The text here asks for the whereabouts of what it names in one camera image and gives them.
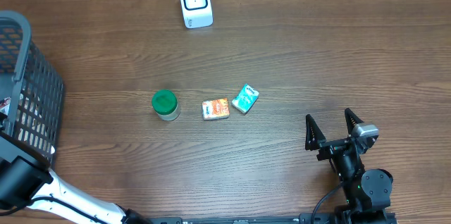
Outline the dark grey mesh basket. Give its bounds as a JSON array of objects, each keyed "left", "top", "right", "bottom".
[{"left": 1, "top": 11, "right": 65, "bottom": 163}]

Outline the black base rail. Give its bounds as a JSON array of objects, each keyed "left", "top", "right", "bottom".
[{"left": 147, "top": 211, "right": 399, "bottom": 224}]

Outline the teal tissue pack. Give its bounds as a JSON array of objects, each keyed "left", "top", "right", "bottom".
[{"left": 232, "top": 84, "right": 259, "bottom": 114}]

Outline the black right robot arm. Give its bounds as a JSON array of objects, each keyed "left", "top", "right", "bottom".
[{"left": 299, "top": 108, "right": 397, "bottom": 224}]

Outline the orange tissue pack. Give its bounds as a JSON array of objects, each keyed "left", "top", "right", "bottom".
[{"left": 202, "top": 98, "right": 230, "bottom": 120}]

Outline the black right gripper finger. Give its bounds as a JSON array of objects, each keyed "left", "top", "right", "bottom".
[
  {"left": 345, "top": 108, "right": 364, "bottom": 135},
  {"left": 305, "top": 114, "right": 326, "bottom": 151}
]

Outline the green lid clear jar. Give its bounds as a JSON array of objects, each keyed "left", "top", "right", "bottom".
[{"left": 152, "top": 89, "right": 180, "bottom": 121}]

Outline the white barcode scanner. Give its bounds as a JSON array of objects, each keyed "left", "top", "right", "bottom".
[{"left": 180, "top": 0, "right": 214, "bottom": 29}]

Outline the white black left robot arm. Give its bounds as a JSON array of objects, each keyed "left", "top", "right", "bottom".
[{"left": 1, "top": 132, "right": 151, "bottom": 224}]

